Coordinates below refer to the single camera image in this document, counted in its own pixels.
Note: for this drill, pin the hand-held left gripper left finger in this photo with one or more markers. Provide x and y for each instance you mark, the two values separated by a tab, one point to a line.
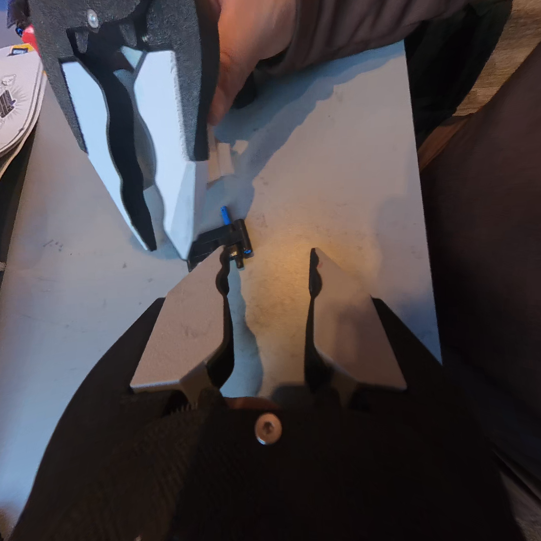
181	338

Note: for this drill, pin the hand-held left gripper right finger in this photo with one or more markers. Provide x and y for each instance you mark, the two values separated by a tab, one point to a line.
355	338

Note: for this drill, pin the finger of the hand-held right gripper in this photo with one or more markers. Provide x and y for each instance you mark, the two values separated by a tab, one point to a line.
91	118
169	148

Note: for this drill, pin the black brick beam blue pins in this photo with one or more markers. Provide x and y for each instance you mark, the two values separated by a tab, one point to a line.
215	239

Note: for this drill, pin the person's right forearm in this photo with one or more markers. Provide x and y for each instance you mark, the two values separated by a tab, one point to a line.
359	34

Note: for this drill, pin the grey desk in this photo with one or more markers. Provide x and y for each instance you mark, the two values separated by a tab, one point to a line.
338	190

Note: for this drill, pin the person's right hand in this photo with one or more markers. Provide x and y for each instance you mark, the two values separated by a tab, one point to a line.
253	34

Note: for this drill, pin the open instruction booklet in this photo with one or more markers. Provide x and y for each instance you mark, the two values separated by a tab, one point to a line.
17	105

